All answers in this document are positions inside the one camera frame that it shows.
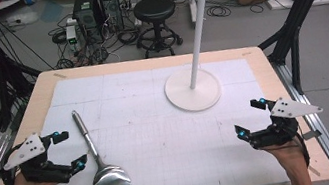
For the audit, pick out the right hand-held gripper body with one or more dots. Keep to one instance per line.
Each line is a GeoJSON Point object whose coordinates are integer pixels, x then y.
{"type": "Point", "coordinates": [280, 129]}

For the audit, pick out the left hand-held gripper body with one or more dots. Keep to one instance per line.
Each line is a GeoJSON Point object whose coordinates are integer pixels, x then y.
{"type": "Point", "coordinates": [35, 168]}

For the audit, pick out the steel spatula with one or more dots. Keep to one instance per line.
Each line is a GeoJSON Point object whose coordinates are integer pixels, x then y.
{"type": "Point", "coordinates": [111, 182]}

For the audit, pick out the person's right hand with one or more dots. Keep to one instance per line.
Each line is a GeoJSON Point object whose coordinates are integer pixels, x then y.
{"type": "Point", "coordinates": [291, 154]}

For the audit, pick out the grey tape strip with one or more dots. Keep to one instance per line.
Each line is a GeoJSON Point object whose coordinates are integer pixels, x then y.
{"type": "Point", "coordinates": [311, 134]}

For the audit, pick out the white hanging rack stand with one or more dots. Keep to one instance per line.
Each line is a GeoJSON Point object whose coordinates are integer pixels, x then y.
{"type": "Point", "coordinates": [193, 96]}

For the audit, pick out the white gridded mat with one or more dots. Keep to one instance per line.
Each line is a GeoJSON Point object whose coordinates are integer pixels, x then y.
{"type": "Point", "coordinates": [161, 147]}

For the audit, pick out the small white green-lit device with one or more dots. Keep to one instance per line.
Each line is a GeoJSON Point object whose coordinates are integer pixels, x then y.
{"type": "Point", "coordinates": [71, 33]}

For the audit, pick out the black computer tower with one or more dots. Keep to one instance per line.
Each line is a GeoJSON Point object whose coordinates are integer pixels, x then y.
{"type": "Point", "coordinates": [111, 8]}
{"type": "Point", "coordinates": [87, 14]}

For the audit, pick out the black round stool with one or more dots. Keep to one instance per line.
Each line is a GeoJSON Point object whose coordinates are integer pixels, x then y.
{"type": "Point", "coordinates": [154, 8]}

